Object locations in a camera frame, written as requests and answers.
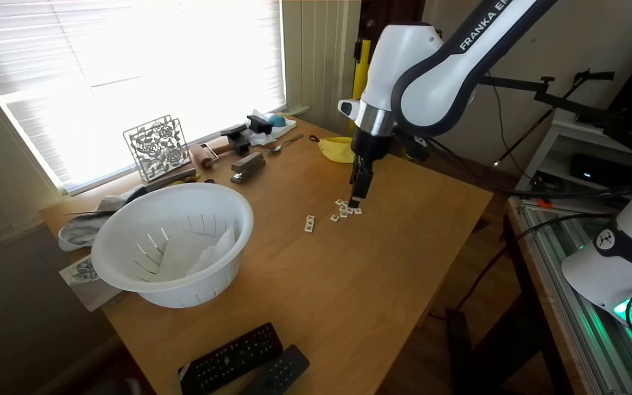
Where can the white wire lattice cube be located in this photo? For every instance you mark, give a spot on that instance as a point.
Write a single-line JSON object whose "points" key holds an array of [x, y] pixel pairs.
{"points": [[158, 148]]}

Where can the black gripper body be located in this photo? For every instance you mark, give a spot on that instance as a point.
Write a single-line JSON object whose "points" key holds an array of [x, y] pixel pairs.
{"points": [[366, 149]]}

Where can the paper card under bowl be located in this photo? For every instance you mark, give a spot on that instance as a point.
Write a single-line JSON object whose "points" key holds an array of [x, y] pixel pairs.
{"points": [[83, 281]]}

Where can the letter tile E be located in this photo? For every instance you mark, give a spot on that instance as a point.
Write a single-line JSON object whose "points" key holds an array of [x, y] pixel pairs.
{"points": [[308, 228]]}

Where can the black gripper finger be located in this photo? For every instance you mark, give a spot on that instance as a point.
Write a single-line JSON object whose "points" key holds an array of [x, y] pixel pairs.
{"points": [[364, 191], [353, 194]]}

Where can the white cloth with teal item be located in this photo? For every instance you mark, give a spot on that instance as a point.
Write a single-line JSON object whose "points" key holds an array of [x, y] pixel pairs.
{"points": [[278, 125]]}

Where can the large black remote control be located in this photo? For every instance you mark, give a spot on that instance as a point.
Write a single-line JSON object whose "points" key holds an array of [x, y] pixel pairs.
{"points": [[231, 361]]}

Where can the letter tile H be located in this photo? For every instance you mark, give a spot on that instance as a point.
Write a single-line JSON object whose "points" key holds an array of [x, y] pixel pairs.
{"points": [[309, 221]]}

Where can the aluminium extrusion robot base frame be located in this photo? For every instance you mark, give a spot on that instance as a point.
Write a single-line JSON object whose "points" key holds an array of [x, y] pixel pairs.
{"points": [[595, 347]]}

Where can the yellow pouch of tiles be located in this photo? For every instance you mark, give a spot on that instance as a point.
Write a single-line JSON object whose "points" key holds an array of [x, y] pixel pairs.
{"points": [[335, 149]]}

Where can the small black remote control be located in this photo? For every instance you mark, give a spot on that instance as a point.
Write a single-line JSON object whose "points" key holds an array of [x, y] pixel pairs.
{"points": [[282, 373]]}

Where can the white franka robot arm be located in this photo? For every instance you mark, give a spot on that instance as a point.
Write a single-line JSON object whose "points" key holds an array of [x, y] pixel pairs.
{"points": [[419, 84]]}

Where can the white plastic colander bowl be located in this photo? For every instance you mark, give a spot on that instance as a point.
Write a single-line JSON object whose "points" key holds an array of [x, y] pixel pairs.
{"points": [[177, 246]]}

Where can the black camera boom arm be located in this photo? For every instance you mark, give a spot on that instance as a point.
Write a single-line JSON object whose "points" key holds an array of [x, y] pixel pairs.
{"points": [[549, 96]]}

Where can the grey metal stapler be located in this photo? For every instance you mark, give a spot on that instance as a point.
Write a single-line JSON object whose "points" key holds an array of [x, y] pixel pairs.
{"points": [[245, 167]]}

